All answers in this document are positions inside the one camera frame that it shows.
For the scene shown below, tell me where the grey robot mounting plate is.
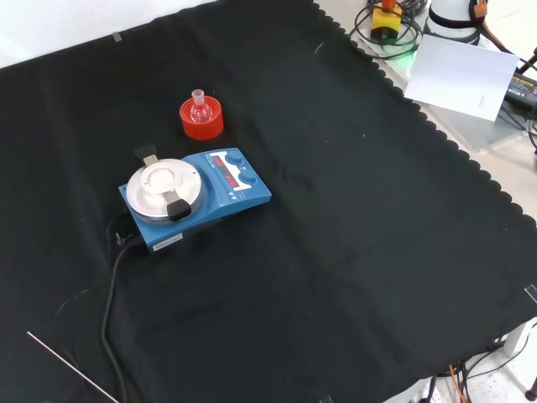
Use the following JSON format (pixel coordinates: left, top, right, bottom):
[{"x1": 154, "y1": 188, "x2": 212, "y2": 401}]
[{"x1": 349, "y1": 16, "x2": 537, "y2": 154}]

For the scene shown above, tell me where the clear round-bottom flask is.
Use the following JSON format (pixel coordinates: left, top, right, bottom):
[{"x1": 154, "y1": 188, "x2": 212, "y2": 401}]
[{"x1": 190, "y1": 88, "x2": 212, "y2": 125}]

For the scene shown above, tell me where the orange robot cable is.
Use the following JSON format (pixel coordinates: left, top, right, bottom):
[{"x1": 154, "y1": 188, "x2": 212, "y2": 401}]
[{"x1": 471, "y1": 0, "x2": 518, "y2": 55}]

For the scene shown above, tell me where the black power adapter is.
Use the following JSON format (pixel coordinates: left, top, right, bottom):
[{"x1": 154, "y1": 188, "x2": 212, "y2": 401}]
[{"x1": 503, "y1": 71, "x2": 537, "y2": 108}]

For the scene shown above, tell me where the black heater power cable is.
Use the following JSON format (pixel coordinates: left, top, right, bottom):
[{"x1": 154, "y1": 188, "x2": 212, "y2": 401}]
[{"x1": 100, "y1": 212, "x2": 146, "y2": 403}]

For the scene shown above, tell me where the blue-base heater with steel plate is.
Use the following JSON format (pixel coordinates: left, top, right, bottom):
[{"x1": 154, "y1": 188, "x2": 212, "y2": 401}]
[{"x1": 118, "y1": 144, "x2": 273, "y2": 256}]

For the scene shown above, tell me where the coiled black cable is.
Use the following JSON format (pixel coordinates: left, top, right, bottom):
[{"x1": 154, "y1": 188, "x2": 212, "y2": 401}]
[{"x1": 353, "y1": 0, "x2": 425, "y2": 60}]

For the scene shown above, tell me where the red flask support ring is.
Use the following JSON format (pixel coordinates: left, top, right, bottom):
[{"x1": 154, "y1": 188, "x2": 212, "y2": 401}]
[{"x1": 179, "y1": 95, "x2": 225, "y2": 140}]

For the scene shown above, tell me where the black bench cloth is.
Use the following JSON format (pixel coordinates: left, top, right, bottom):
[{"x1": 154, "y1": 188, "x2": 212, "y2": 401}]
[{"x1": 0, "y1": 0, "x2": 537, "y2": 403}]

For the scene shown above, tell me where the pale board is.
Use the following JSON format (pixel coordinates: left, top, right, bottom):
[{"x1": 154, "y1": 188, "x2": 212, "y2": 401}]
[{"x1": 403, "y1": 34, "x2": 521, "y2": 123}]

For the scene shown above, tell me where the yellow stop button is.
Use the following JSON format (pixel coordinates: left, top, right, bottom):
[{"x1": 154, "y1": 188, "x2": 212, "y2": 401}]
[{"x1": 370, "y1": 0, "x2": 404, "y2": 44}]

